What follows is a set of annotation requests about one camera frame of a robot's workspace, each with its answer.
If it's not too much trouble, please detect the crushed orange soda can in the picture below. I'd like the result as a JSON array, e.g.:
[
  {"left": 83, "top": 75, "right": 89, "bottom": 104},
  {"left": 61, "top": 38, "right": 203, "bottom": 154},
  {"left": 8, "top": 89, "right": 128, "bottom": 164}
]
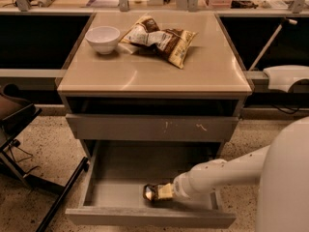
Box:
[{"left": 143, "top": 184, "right": 168, "bottom": 202}]

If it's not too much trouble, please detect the white ceramic bowl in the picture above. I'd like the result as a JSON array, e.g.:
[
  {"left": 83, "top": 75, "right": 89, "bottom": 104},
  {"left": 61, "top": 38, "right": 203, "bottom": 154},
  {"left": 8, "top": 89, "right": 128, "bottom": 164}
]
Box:
[{"left": 85, "top": 26, "right": 120, "bottom": 54}]

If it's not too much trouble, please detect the grey closed drawer front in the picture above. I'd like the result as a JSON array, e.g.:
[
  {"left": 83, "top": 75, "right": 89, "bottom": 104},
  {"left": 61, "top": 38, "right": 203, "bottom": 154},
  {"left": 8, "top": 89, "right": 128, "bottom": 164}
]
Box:
[{"left": 66, "top": 114, "right": 239, "bottom": 142}]

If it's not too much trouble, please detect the open grey lower drawer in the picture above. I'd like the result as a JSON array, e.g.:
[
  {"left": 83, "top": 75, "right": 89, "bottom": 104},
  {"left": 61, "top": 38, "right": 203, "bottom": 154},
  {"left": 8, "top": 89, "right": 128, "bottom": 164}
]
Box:
[{"left": 66, "top": 141, "right": 236, "bottom": 228}]

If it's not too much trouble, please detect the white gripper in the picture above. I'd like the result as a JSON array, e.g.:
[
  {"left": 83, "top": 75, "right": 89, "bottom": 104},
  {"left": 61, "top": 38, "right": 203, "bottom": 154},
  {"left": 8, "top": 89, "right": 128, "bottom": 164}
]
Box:
[{"left": 157, "top": 172, "right": 196, "bottom": 200}]

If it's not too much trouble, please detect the black office chair left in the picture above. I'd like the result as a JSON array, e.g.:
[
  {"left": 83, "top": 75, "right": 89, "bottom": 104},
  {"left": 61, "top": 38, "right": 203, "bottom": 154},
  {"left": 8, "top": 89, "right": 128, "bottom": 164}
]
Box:
[{"left": 0, "top": 83, "right": 90, "bottom": 232}]

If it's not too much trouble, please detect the brown chip bag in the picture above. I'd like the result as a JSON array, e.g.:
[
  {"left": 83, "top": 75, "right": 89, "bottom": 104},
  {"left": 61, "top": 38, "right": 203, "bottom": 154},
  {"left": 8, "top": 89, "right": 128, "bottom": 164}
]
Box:
[{"left": 120, "top": 15, "right": 197, "bottom": 69}]

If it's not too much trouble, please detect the white chair armrest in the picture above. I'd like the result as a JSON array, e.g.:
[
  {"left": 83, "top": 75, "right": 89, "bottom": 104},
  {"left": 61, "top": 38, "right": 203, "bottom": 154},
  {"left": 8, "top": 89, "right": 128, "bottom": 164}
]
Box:
[{"left": 263, "top": 65, "right": 309, "bottom": 92}]

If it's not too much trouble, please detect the grey drawer cabinet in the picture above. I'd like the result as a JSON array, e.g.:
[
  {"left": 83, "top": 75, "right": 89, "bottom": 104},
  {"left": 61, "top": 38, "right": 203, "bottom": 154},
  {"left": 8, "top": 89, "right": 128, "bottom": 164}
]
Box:
[{"left": 58, "top": 11, "right": 252, "bottom": 158}]

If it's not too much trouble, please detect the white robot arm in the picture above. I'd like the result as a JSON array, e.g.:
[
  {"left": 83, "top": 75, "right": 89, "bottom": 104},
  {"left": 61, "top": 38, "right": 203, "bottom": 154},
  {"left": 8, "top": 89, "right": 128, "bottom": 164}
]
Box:
[{"left": 158, "top": 117, "right": 309, "bottom": 232}]

